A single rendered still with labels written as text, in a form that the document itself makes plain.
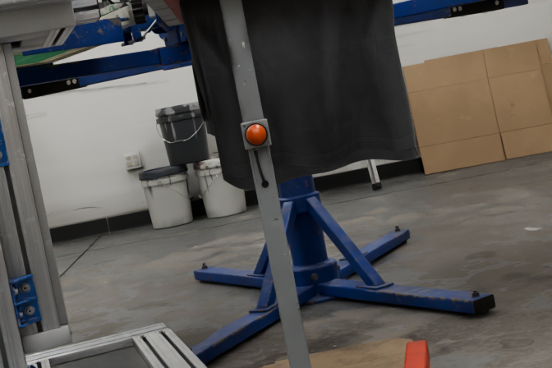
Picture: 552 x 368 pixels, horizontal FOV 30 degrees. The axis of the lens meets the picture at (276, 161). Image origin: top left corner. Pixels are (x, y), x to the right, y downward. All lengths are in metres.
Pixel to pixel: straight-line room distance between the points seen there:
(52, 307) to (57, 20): 0.53
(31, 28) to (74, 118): 5.07
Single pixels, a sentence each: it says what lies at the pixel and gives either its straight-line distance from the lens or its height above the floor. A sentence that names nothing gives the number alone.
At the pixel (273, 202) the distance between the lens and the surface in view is 1.92.
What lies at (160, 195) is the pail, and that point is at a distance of 6.50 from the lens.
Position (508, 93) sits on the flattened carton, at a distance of 6.97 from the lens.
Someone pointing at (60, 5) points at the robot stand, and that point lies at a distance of 1.86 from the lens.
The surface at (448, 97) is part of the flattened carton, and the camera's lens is 6.89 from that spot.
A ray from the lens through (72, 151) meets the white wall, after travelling 6.93.
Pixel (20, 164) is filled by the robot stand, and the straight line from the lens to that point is 1.96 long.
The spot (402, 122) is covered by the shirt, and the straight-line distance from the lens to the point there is 2.22.
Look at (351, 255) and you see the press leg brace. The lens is 3.36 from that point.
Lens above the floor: 0.72
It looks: 4 degrees down
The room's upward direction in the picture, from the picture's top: 11 degrees counter-clockwise
